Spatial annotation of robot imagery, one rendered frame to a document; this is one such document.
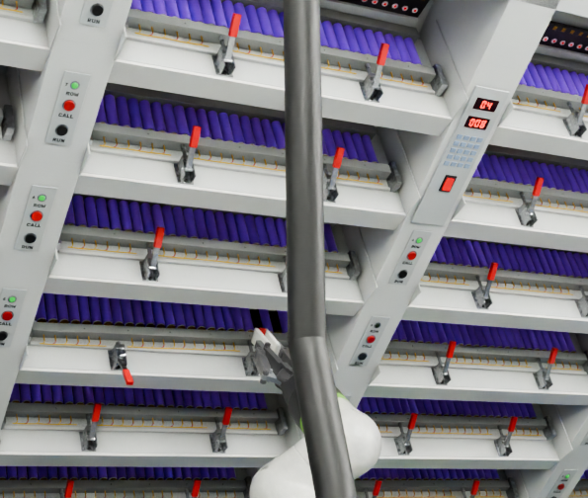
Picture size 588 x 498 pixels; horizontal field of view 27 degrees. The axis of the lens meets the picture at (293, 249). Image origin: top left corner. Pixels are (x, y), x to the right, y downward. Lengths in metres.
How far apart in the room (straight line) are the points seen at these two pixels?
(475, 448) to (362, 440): 0.84
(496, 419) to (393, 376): 0.41
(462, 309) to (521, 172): 0.29
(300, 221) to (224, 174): 1.24
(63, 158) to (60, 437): 0.64
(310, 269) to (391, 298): 1.50
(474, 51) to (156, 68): 0.55
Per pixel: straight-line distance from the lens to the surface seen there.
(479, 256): 2.47
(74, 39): 1.78
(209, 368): 2.26
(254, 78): 1.90
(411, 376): 2.48
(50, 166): 1.88
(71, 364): 2.16
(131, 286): 2.05
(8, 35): 1.78
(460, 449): 2.72
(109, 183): 1.92
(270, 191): 2.03
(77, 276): 2.02
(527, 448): 2.83
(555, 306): 2.54
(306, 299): 0.77
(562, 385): 2.72
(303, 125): 0.80
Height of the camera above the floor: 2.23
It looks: 29 degrees down
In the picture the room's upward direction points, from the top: 23 degrees clockwise
